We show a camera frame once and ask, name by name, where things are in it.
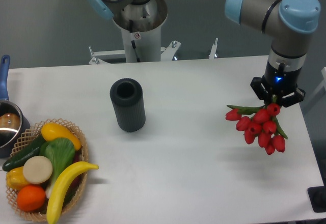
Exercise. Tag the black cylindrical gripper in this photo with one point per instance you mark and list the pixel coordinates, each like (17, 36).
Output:
(279, 81)

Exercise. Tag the red tulip bouquet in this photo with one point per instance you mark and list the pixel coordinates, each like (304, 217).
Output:
(260, 124)

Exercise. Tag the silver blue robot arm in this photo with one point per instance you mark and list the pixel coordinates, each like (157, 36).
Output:
(291, 23)

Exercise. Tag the black device at table edge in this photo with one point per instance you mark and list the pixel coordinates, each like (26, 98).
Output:
(317, 198)

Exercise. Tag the dark grey ribbed vase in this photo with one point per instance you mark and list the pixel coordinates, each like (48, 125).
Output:
(128, 102)

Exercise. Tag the woven wicker basket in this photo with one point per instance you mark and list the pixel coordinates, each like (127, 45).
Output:
(77, 187)

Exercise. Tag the green bok choy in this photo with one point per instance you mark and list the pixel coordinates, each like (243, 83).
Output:
(60, 152)

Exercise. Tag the yellow squash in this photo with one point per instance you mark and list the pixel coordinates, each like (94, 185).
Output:
(52, 131)

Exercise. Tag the yellow plastic banana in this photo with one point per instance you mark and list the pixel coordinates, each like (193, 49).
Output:
(60, 188)

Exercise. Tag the dark green cucumber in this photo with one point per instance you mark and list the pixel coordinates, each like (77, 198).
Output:
(21, 157)

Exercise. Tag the beige round biscuit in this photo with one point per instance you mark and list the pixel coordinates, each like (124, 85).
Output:
(37, 169)

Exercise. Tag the orange fruit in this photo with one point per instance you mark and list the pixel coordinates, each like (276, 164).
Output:
(31, 198)

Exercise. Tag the yellow bell pepper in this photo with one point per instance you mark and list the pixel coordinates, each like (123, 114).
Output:
(16, 180)

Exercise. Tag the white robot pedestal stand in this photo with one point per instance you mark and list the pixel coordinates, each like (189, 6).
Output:
(140, 23)

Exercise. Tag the blue handled saucepan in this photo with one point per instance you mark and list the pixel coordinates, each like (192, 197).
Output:
(13, 121)

